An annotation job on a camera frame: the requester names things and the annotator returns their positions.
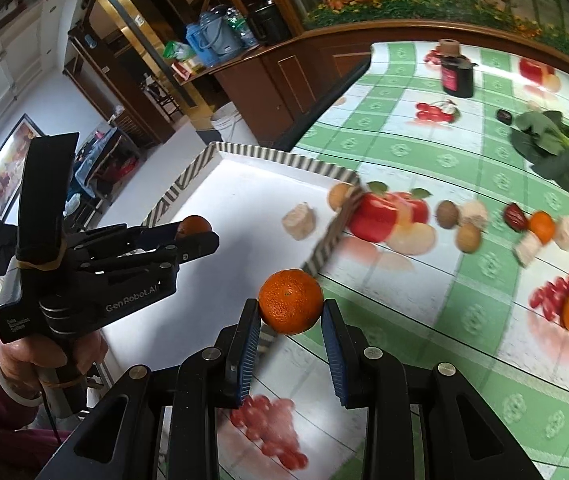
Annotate black bin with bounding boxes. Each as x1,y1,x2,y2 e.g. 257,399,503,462
247,0,292,46

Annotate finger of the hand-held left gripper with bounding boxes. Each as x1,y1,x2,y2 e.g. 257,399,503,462
64,222,190,253
72,232,221,286

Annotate green plastic bag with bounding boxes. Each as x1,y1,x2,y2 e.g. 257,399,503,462
163,40,195,61

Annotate white tray with striped rim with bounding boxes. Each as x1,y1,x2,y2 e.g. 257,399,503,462
87,142,365,376

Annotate plastic bottles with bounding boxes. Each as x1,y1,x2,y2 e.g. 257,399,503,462
234,10,260,48

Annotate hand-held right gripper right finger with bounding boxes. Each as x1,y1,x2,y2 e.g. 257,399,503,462
320,299,545,480

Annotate small mandarin orange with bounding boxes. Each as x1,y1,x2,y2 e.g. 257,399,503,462
177,215,212,238

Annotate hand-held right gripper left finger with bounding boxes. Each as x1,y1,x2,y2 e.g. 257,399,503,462
37,299,265,480

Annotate black jar with red label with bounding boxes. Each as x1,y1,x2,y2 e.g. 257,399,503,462
440,55,479,98

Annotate round brown longan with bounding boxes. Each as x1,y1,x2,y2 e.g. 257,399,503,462
455,222,482,254
327,182,354,212

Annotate white bucket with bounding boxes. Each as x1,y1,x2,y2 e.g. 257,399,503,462
210,102,242,143

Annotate wooden counter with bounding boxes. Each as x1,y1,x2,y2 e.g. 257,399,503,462
179,30,372,146

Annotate brown kiwi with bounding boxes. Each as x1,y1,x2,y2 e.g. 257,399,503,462
435,200,460,228

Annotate person's left hand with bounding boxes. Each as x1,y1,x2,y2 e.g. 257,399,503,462
0,332,109,401

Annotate green checked tablecloth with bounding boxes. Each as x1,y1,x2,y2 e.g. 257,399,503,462
217,42,569,480

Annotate table with blue cloth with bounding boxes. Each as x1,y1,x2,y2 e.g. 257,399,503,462
72,127,140,211

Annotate black cable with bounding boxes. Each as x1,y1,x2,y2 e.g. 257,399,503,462
37,380,62,445

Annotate green bok choy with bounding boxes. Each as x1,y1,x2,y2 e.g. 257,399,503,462
508,110,569,194

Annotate framed picture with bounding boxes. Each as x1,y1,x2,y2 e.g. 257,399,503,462
0,112,45,221

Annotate red date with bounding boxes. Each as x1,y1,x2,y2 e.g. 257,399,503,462
503,203,530,233

